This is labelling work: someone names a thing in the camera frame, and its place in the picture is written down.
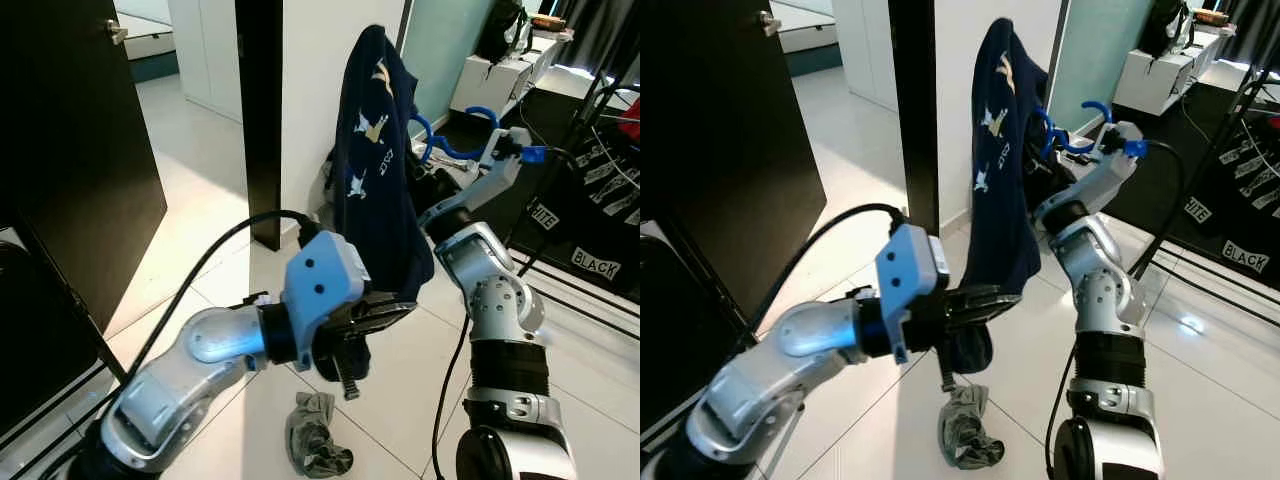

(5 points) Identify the blue plastic hanger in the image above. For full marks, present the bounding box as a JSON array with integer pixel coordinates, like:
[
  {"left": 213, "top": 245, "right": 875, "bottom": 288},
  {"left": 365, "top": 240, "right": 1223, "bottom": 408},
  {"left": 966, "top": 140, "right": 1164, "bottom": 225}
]
[
  {"left": 1035, "top": 98, "right": 1116, "bottom": 161},
  {"left": 408, "top": 105, "right": 501, "bottom": 166}
]

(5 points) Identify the navy printed t-shirt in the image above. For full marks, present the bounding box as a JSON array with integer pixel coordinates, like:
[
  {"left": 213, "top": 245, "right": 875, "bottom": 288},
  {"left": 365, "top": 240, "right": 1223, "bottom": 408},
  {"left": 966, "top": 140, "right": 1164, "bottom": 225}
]
[
  {"left": 945, "top": 18, "right": 1051, "bottom": 376},
  {"left": 330, "top": 25, "right": 436, "bottom": 306}
]

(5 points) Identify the grey green crumpled cloth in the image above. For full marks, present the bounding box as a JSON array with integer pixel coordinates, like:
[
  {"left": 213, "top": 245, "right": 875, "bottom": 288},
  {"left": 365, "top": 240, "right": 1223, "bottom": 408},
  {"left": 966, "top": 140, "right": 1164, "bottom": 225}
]
[
  {"left": 938, "top": 385, "right": 1006, "bottom": 471},
  {"left": 285, "top": 392, "right": 356, "bottom": 479}
]

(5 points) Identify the black t-shirt white print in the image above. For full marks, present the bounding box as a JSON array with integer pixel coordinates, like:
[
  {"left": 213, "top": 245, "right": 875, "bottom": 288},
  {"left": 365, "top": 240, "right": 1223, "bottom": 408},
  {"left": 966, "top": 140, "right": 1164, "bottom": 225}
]
[
  {"left": 560, "top": 200, "right": 641, "bottom": 298},
  {"left": 1210, "top": 200, "right": 1280, "bottom": 293},
  {"left": 1165, "top": 125, "right": 1280, "bottom": 251},
  {"left": 522, "top": 130, "right": 641, "bottom": 261}
]

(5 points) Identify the white shelf unit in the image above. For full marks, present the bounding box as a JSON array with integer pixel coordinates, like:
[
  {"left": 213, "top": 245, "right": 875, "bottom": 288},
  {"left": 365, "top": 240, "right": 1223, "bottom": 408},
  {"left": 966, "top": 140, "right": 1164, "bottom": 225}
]
[
  {"left": 450, "top": 30, "right": 576, "bottom": 116},
  {"left": 1113, "top": 20, "right": 1241, "bottom": 116}
]

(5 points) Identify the black backpack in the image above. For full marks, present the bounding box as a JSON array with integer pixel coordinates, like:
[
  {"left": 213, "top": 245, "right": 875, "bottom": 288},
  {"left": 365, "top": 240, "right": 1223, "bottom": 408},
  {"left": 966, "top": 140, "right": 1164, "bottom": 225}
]
[
  {"left": 478, "top": 0, "right": 531, "bottom": 63},
  {"left": 1140, "top": 0, "right": 1196, "bottom": 56}
]

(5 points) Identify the black metal clothes rack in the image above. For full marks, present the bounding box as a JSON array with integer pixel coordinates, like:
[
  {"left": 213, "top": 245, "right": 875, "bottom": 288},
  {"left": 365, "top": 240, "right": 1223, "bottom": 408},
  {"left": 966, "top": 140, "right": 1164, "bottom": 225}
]
[
  {"left": 1130, "top": 55, "right": 1280, "bottom": 301},
  {"left": 505, "top": 60, "right": 641, "bottom": 311}
]

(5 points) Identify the white wardrobe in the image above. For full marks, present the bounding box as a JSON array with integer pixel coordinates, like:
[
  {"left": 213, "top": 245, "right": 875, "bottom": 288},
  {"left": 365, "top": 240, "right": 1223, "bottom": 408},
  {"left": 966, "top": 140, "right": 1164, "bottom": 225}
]
[
  {"left": 832, "top": 0, "right": 906, "bottom": 111},
  {"left": 168, "top": 0, "right": 243, "bottom": 123}
]

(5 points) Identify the dark grey curtain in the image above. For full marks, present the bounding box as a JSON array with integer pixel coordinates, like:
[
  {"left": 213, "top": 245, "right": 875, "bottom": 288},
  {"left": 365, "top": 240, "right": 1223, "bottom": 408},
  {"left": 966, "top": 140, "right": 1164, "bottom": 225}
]
[
  {"left": 560, "top": 0, "right": 641, "bottom": 76},
  {"left": 1225, "top": 0, "right": 1280, "bottom": 61}
]

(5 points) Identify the black door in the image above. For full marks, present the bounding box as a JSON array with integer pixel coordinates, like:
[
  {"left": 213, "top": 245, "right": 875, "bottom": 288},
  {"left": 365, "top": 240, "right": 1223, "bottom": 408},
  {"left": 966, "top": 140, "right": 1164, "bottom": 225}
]
[
  {"left": 640, "top": 0, "right": 829, "bottom": 331},
  {"left": 0, "top": 0, "right": 169, "bottom": 336}
]

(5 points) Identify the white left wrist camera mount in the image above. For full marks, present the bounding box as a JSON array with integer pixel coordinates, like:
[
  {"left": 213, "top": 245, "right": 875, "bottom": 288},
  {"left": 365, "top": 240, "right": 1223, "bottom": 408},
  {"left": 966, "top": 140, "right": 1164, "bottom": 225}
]
[
  {"left": 875, "top": 223, "right": 951, "bottom": 363},
  {"left": 283, "top": 232, "right": 373, "bottom": 373}
]

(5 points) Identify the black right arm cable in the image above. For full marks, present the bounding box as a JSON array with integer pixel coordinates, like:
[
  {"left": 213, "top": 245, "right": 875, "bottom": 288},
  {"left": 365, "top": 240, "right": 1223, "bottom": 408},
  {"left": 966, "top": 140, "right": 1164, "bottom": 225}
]
[
  {"left": 1045, "top": 140, "right": 1186, "bottom": 473},
  {"left": 432, "top": 148, "right": 581, "bottom": 480}
]

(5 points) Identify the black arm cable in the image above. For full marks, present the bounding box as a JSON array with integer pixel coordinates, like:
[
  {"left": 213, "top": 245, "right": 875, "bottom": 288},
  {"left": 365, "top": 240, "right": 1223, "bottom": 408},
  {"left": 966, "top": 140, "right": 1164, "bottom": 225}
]
[
  {"left": 432, "top": 148, "right": 581, "bottom": 480},
  {"left": 100, "top": 210, "right": 321, "bottom": 401},
  {"left": 740, "top": 203, "right": 906, "bottom": 351},
  {"left": 1045, "top": 140, "right": 1186, "bottom": 473}
]

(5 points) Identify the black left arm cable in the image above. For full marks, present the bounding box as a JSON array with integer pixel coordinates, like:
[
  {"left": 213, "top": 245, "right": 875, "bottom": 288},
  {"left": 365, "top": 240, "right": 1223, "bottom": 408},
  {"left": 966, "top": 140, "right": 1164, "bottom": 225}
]
[
  {"left": 100, "top": 210, "right": 321, "bottom": 401},
  {"left": 740, "top": 203, "right": 906, "bottom": 351}
]

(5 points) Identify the black door frame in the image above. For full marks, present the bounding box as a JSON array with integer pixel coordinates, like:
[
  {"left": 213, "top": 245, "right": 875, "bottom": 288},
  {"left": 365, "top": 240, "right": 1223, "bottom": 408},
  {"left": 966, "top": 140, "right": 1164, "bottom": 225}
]
[
  {"left": 888, "top": 0, "right": 941, "bottom": 239},
  {"left": 235, "top": 0, "right": 285, "bottom": 251}
]

